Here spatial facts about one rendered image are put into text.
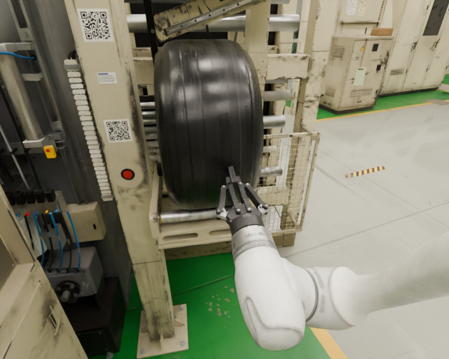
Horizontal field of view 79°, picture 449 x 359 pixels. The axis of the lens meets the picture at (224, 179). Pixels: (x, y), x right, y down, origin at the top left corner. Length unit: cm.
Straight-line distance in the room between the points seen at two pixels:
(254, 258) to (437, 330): 172
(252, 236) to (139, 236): 70
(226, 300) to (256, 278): 139
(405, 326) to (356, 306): 150
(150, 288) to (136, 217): 42
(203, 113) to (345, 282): 50
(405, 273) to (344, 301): 15
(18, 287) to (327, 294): 79
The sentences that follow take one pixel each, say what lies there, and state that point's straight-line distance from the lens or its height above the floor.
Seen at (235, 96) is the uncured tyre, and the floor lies 135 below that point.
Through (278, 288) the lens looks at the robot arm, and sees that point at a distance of 48.
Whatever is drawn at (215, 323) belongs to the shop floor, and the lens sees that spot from 179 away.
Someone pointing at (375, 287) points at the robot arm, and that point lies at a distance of 53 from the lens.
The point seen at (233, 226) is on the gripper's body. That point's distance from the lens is 59.
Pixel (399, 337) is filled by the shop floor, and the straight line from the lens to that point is 200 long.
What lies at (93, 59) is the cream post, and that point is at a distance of 89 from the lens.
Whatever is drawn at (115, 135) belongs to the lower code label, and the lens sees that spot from 94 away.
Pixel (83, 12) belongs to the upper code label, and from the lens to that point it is 89.
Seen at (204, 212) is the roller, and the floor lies 92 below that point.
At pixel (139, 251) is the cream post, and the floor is 69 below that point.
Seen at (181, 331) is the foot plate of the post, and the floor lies 1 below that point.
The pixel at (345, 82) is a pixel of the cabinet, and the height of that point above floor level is 57.
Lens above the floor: 153
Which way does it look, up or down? 31 degrees down
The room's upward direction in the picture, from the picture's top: straight up
